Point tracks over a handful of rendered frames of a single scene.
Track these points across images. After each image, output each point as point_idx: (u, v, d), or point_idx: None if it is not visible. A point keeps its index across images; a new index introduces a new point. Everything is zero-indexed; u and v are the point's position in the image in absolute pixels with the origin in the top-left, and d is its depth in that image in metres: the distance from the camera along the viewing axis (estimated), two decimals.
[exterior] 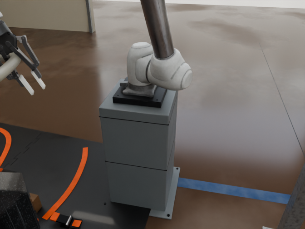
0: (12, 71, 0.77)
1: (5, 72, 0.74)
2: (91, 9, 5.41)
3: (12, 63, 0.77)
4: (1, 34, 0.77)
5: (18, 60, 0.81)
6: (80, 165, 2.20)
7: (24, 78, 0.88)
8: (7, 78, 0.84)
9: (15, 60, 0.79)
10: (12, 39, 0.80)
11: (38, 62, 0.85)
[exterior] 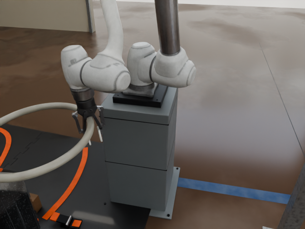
0: None
1: (91, 135, 1.04)
2: (91, 9, 5.41)
3: (93, 126, 1.08)
4: (91, 106, 1.08)
5: (94, 121, 1.11)
6: (80, 165, 2.20)
7: None
8: (78, 131, 1.14)
9: (93, 123, 1.09)
10: (95, 108, 1.11)
11: (105, 124, 1.18)
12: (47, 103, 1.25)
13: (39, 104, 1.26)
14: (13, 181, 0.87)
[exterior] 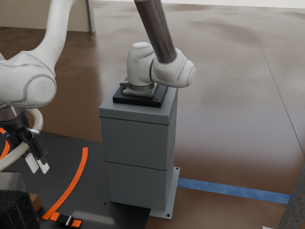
0: None
1: None
2: (91, 9, 5.41)
3: None
4: (14, 130, 0.79)
5: (42, 125, 0.95)
6: (80, 165, 2.20)
7: (32, 156, 0.91)
8: None
9: (40, 126, 0.93)
10: (25, 132, 0.81)
11: (45, 155, 0.86)
12: None
13: None
14: None
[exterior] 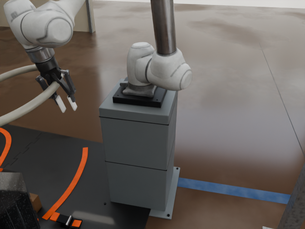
0: None
1: None
2: (91, 9, 5.41)
3: (61, 75, 1.08)
4: (49, 70, 0.97)
5: None
6: (80, 165, 2.20)
7: (61, 98, 1.09)
8: None
9: None
10: (57, 72, 0.99)
11: (74, 92, 1.05)
12: (17, 68, 1.25)
13: (10, 71, 1.26)
14: None
